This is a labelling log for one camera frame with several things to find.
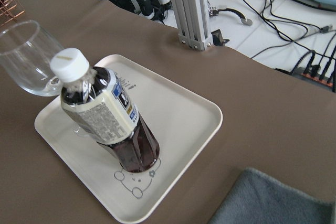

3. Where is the tea bottle dark liquid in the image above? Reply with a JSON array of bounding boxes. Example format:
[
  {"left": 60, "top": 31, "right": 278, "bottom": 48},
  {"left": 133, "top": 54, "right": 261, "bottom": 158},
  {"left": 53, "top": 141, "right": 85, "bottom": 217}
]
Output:
[{"left": 50, "top": 48, "right": 160, "bottom": 173}]

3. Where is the copper wire bottle basket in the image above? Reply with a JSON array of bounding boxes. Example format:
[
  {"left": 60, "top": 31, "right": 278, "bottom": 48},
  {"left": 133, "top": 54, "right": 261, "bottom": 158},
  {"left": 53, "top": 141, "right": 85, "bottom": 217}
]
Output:
[{"left": 1, "top": 0, "right": 25, "bottom": 26}]

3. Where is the cream rabbit tray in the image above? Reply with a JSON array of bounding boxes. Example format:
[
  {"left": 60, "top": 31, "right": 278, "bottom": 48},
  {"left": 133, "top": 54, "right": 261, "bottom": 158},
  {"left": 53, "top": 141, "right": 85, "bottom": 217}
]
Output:
[{"left": 35, "top": 55, "right": 223, "bottom": 223}]

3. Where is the grey folded cloth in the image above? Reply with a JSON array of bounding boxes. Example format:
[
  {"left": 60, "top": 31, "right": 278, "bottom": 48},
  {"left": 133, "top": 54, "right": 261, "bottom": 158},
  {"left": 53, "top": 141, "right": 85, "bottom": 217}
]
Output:
[{"left": 209, "top": 168, "right": 335, "bottom": 223}]

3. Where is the clear wine glass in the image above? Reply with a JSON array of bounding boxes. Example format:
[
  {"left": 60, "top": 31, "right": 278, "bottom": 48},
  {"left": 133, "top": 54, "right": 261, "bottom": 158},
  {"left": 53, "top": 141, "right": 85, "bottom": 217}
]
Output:
[{"left": 1, "top": 20, "right": 65, "bottom": 97}]

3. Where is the aluminium frame post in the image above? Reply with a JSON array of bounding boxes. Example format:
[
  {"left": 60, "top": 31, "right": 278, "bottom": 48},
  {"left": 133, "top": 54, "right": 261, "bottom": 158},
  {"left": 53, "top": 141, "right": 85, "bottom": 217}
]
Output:
[{"left": 171, "top": 0, "right": 213, "bottom": 51}]

